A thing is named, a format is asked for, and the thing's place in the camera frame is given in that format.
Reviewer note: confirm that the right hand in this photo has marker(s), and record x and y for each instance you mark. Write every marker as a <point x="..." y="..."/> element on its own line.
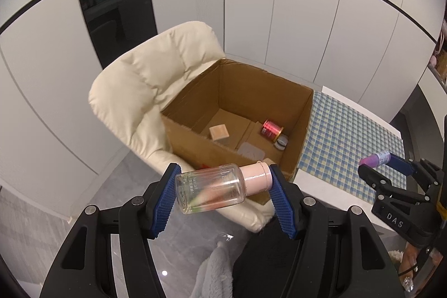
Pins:
<point x="408" y="267"/>

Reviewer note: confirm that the cream padded armchair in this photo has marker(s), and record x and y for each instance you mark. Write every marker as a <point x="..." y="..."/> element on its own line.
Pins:
<point x="130" y="94"/>

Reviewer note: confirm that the small clear glass bottle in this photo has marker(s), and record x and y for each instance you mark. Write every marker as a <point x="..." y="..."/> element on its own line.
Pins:
<point x="227" y="185"/>

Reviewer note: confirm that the brown box on shelf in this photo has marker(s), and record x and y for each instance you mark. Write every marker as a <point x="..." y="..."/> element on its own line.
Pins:
<point x="441" y="64"/>

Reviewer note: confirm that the brown cardboard box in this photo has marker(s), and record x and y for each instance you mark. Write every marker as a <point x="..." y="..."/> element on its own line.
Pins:
<point x="242" y="97"/>

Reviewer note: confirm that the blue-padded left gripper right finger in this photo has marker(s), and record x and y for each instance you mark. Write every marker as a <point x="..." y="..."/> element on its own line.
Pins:
<point x="339" y="252"/>

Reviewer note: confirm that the fluffy white robe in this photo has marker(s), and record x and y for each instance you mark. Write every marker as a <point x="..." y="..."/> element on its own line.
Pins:
<point x="214" y="277"/>

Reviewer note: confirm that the beige square carton box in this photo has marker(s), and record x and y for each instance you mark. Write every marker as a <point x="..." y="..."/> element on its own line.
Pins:
<point x="219" y="132"/>

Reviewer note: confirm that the blue yellow checkered tablecloth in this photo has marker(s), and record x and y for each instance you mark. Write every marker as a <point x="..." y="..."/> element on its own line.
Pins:
<point x="337" y="138"/>

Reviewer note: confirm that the frosted square plastic case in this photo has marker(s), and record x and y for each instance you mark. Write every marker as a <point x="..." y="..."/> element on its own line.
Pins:
<point x="250" y="151"/>

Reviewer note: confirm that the pink plush toy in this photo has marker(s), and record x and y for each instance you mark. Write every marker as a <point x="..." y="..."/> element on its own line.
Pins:
<point x="433" y="61"/>

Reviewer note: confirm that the purple tube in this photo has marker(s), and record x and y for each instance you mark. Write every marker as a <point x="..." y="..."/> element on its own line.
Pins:
<point x="376" y="159"/>

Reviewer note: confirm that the red gold tin can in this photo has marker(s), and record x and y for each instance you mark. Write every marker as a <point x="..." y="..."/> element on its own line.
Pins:
<point x="271" y="130"/>

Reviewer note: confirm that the white round compact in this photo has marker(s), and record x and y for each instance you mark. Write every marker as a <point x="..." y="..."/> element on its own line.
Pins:
<point x="281" y="142"/>

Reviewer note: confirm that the person legs in black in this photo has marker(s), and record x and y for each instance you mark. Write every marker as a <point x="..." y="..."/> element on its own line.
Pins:
<point x="266" y="263"/>

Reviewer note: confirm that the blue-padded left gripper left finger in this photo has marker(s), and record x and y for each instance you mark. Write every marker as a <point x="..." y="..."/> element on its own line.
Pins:
<point x="83" y="266"/>

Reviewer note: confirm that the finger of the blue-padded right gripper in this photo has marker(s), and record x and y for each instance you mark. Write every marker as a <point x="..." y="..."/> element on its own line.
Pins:
<point x="378" y="182"/>
<point x="403" y="166"/>

